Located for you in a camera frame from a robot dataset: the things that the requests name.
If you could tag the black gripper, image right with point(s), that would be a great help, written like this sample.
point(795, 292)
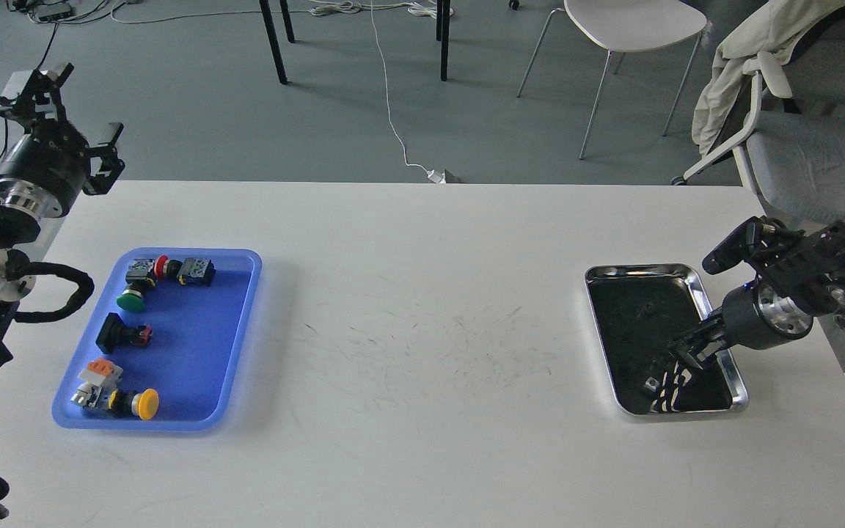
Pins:
point(754, 315)

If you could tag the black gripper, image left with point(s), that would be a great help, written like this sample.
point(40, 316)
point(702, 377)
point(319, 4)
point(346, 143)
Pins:
point(49, 159)

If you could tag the black robot arm, image right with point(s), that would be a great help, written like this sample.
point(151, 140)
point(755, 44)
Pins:
point(798, 277)

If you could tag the silver metal tray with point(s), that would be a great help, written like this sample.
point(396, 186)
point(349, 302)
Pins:
point(646, 380)

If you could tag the blue plastic tray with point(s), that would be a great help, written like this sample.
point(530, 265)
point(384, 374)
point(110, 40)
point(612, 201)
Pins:
point(197, 336)

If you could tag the green push button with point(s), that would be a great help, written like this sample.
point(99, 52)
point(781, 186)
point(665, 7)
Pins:
point(140, 278)

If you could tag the black red push button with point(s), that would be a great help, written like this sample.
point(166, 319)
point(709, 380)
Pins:
point(114, 333)

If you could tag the grey office chair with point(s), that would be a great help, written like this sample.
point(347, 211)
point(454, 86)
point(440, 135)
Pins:
point(776, 104)

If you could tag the black table leg left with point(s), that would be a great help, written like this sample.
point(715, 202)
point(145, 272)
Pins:
point(272, 36)

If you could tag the black table leg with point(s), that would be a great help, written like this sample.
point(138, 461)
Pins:
point(272, 36)
point(443, 13)

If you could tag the yellow mushroom push button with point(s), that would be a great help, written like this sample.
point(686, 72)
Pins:
point(132, 404)

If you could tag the white power adapter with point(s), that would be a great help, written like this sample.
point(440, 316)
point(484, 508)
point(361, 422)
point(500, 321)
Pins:
point(442, 176)

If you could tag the white chair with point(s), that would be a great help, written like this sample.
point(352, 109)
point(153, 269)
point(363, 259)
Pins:
point(622, 27)

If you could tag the black table leg right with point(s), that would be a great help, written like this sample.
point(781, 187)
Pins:
point(443, 13)

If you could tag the black green switch block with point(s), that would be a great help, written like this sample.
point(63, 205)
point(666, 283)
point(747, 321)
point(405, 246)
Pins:
point(196, 271)

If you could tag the orange white switch block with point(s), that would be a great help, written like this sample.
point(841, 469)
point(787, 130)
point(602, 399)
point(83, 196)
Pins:
point(99, 379)

